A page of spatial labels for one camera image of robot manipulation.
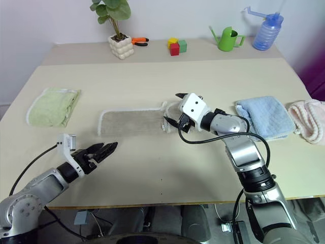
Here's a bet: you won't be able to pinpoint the green leafy plant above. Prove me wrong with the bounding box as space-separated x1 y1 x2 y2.
89 0 132 40

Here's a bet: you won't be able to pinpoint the dark grey rounded shape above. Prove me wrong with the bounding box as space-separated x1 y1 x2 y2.
94 205 152 233
180 204 212 242

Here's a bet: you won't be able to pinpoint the folded pink towel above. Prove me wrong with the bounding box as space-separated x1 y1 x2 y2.
287 99 325 146

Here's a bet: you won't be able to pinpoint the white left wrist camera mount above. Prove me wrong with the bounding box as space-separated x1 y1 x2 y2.
56 133 85 176

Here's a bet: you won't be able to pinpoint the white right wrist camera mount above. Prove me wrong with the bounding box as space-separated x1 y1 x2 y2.
179 93 213 132

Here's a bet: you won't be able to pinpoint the beige towel with white trim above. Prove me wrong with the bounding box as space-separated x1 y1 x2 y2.
97 101 184 138

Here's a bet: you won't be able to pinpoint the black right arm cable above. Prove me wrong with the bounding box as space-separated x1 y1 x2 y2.
177 108 271 231

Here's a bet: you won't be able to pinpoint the white bubble plant pot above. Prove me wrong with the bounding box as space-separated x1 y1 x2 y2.
107 33 135 60

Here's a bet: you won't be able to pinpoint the thin white cable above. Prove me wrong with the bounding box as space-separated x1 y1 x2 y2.
89 208 105 237

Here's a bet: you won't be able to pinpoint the folded green towel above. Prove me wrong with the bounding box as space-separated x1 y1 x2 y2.
25 87 82 128

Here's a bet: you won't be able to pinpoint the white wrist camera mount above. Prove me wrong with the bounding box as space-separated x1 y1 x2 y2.
179 93 213 132
56 133 85 176

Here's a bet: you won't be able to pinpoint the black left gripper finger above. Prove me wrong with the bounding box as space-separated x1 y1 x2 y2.
94 141 119 164
85 143 105 156

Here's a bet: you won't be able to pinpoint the orange handled pliers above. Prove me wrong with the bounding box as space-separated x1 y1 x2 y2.
131 37 150 47

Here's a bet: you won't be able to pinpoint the folded blue towel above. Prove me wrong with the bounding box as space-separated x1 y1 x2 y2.
234 95 297 142

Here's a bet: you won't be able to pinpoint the blue plastic spray bottle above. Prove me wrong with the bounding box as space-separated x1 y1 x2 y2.
243 7 284 51

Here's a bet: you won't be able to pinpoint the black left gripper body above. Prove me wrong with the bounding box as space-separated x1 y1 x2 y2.
71 149 99 171

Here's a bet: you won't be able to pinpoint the small grey box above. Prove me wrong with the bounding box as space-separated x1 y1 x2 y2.
74 210 90 226

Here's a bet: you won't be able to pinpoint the black cable under table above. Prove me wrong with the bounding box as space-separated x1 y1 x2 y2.
43 205 88 241

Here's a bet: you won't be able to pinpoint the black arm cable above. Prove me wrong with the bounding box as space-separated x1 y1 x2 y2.
8 143 60 198
177 108 271 231

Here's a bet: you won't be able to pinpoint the purple object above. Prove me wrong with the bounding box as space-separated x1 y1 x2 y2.
296 57 325 100

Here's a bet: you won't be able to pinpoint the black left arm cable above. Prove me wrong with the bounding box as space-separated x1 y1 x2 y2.
8 143 60 198

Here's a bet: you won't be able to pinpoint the green watering can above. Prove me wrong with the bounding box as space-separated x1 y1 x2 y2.
208 25 246 52

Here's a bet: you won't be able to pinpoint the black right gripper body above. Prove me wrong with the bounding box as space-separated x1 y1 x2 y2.
177 112 196 134

